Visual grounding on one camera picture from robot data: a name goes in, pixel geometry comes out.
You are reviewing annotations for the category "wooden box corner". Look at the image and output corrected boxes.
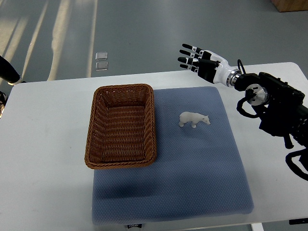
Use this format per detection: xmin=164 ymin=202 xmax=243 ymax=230
xmin=271 ymin=0 xmax=308 ymax=13

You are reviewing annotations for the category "white bear figurine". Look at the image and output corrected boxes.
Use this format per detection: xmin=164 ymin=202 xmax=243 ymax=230
xmin=179 ymin=112 xmax=211 ymax=128

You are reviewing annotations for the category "black table control panel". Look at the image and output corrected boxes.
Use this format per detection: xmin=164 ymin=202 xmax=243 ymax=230
xmin=289 ymin=218 xmax=308 ymax=225

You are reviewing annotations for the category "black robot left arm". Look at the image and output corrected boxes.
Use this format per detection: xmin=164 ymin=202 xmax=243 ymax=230
xmin=0 ymin=56 xmax=22 ymax=85

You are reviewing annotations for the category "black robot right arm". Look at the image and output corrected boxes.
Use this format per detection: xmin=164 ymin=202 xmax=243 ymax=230
xmin=231 ymin=60 xmax=308 ymax=180

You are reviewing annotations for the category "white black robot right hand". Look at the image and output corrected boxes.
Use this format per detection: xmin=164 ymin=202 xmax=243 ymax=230
xmin=178 ymin=43 xmax=241 ymax=87

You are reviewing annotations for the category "blue padded mat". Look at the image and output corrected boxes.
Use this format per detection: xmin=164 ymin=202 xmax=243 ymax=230
xmin=92 ymin=87 xmax=254 ymax=225

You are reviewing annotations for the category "upper floor socket plate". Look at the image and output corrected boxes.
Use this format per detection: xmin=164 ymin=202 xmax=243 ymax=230
xmin=95 ymin=51 xmax=108 ymax=60

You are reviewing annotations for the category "lower floor socket plate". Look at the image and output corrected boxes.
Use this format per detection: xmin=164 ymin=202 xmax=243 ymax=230
xmin=95 ymin=61 xmax=108 ymax=71

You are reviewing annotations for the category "floor socket plate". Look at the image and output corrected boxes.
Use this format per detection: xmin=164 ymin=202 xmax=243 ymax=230
xmin=95 ymin=61 xmax=108 ymax=71
xmin=95 ymin=51 xmax=108 ymax=60

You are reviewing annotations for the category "brown wicker basket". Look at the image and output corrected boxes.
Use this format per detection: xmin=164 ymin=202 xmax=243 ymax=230
xmin=84 ymin=84 xmax=157 ymax=169

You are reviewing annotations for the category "black label tag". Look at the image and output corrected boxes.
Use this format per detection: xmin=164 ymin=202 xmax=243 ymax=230
xmin=127 ymin=224 xmax=142 ymax=229

